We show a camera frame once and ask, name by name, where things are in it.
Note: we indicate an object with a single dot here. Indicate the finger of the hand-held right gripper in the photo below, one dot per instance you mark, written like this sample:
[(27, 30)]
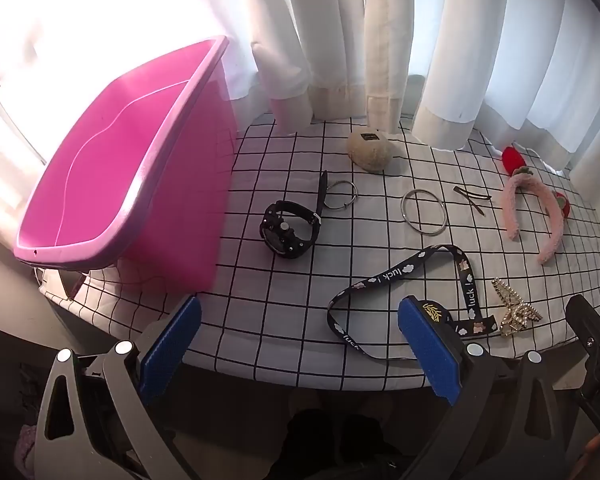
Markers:
[(585, 320)]

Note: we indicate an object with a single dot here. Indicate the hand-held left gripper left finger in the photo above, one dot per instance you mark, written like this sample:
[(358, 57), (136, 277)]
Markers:
[(172, 340)]

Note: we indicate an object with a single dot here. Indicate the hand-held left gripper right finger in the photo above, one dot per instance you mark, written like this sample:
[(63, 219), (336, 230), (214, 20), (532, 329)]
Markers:
[(430, 350)]

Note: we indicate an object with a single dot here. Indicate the black wrist watch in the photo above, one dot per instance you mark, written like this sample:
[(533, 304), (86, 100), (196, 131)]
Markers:
[(282, 232)]

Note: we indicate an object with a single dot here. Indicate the pink plastic bin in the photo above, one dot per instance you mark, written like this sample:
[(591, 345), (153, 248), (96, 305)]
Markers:
[(120, 160)]

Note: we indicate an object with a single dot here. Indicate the gold rhinestone hair clip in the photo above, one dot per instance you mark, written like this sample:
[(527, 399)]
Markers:
[(512, 320)]

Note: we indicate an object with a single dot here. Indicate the pink fluffy headband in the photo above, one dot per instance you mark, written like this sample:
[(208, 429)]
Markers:
[(510, 210)]

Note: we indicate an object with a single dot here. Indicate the large silver bangle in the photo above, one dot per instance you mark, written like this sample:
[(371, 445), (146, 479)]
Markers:
[(403, 208)]

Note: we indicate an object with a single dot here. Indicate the brown bobby pin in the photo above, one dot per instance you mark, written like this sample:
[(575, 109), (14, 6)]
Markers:
[(475, 206), (472, 193)]

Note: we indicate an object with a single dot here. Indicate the beige round plush pad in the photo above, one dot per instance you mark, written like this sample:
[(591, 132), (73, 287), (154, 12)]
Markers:
[(370, 152)]

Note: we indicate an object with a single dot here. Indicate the cream curtain panel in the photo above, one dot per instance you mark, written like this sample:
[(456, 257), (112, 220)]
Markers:
[(385, 35)]

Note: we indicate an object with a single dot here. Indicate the white curtain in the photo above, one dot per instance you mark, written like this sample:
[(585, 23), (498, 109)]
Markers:
[(280, 35)]

